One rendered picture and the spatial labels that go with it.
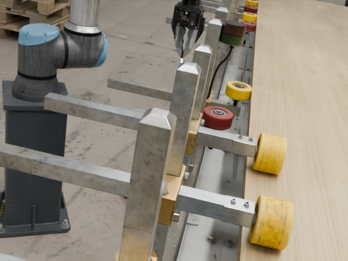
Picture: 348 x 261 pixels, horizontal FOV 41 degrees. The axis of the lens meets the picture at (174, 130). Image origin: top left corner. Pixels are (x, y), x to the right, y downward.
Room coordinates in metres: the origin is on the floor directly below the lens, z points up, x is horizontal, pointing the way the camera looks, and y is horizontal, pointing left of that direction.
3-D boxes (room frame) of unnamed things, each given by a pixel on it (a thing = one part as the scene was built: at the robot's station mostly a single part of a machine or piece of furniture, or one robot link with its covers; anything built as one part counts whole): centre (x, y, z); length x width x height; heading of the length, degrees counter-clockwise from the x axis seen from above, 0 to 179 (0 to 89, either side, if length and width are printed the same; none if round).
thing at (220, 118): (1.15, -0.11, 0.85); 0.08 x 0.08 x 0.11
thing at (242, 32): (1.19, -0.10, 1.12); 0.06 x 0.06 x 0.02
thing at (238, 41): (1.19, -0.10, 1.10); 0.06 x 0.06 x 0.02
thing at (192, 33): (1.28, 0.00, 1.04); 0.06 x 0.03 x 0.09; 174
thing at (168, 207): (0.68, 0.00, 0.95); 0.14 x 0.06 x 0.05; 175
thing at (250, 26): (2.39, -0.27, 0.85); 0.08 x 0.08 x 0.11
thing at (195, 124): (0.93, -0.03, 0.95); 0.14 x 0.06 x 0.05; 175
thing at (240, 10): (3.16, -0.15, 0.83); 0.44 x 0.03 x 0.04; 85
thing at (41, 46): (1.75, 0.57, 0.79); 0.17 x 0.15 x 0.18; 127
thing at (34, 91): (1.75, 0.58, 0.65); 0.19 x 0.19 x 0.10
